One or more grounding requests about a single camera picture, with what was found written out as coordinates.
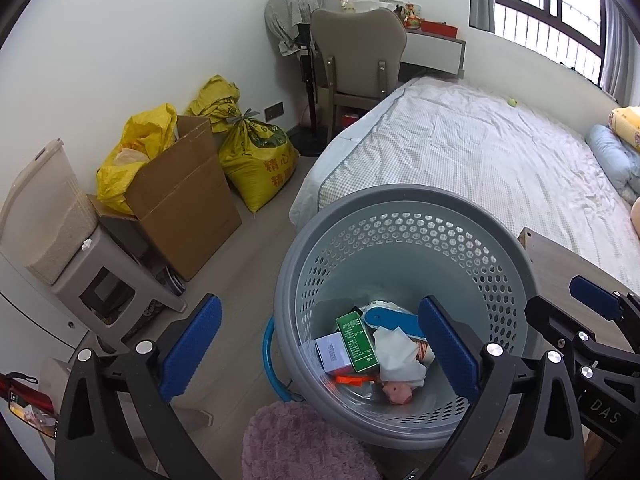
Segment white tissue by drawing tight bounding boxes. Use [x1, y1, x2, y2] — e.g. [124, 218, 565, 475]
[372, 326, 428, 388]

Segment tied printed yellow sack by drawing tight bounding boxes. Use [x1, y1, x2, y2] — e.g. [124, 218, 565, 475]
[218, 110, 301, 213]

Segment standing fan with grey cover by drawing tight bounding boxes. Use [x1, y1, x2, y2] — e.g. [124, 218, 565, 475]
[264, 0, 341, 157]

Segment folded yellow quilt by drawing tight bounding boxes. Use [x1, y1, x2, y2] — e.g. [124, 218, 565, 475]
[607, 106, 640, 153]

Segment red tray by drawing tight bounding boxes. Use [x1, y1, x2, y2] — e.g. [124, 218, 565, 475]
[420, 19, 458, 38]

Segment pink pig toy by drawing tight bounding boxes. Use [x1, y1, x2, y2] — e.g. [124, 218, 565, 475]
[382, 381, 416, 405]

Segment beige plastic storage container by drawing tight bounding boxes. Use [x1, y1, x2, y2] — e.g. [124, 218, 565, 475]
[0, 138, 98, 286]

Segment crumpled yellow woven sack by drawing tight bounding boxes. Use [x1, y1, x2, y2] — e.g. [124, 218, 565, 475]
[185, 75, 241, 133]

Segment brown cardboard box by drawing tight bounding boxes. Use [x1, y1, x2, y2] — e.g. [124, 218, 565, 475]
[125, 115, 243, 282]

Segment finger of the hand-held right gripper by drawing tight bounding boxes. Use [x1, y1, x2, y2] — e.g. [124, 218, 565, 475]
[525, 296, 602, 361]
[570, 275, 640, 322]

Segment beige plastic stool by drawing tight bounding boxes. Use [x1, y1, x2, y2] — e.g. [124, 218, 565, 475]
[50, 225, 188, 356]

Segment open yellow woven sack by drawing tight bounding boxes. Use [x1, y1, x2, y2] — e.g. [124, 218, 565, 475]
[96, 103, 178, 216]

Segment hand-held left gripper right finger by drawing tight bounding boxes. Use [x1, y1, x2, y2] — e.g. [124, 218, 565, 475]
[417, 296, 586, 480]

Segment colourful figurine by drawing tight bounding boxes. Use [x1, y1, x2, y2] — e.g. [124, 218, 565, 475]
[397, 2, 423, 30]

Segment lavender cardboard box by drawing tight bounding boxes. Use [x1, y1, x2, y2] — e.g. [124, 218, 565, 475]
[315, 334, 353, 375]

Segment grey and white desk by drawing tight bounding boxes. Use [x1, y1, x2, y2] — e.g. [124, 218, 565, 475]
[400, 27, 467, 81]

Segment grey perforated plastic basket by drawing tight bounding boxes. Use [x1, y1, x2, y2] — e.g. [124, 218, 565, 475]
[273, 185, 541, 451]

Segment bed with white sheet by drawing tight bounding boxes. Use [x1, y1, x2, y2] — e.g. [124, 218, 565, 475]
[289, 76, 640, 296]

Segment light blue pillow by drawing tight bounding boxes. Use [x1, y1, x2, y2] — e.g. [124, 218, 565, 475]
[585, 124, 640, 196]

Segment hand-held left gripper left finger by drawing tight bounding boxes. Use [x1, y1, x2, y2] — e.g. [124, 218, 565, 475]
[54, 294, 223, 480]

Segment blue scrubbing pad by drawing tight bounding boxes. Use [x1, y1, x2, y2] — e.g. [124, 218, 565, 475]
[362, 301, 426, 341]

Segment white cabinet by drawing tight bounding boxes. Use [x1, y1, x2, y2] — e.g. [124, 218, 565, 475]
[0, 250, 96, 461]

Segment green and white medicine box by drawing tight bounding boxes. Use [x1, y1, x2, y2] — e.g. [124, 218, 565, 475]
[335, 311, 381, 373]

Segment red and black object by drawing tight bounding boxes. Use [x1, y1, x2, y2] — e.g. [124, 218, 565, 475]
[0, 372, 58, 438]

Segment grey upholstered chair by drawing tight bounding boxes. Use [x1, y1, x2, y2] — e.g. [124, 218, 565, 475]
[310, 8, 408, 141]

